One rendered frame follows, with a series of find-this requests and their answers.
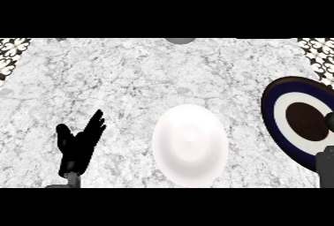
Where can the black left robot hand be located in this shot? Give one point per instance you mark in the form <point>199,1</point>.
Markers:
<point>78,147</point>

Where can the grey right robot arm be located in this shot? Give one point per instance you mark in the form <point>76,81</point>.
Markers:
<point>326,169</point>

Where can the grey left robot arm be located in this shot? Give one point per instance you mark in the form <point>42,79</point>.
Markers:
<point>72,180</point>

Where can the navy white brown plate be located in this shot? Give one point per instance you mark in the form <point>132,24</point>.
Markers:
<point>301,120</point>

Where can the dark green squash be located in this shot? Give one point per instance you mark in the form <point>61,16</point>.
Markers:
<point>330,122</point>

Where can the grey round object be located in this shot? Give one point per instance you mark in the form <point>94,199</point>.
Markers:
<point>180,40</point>

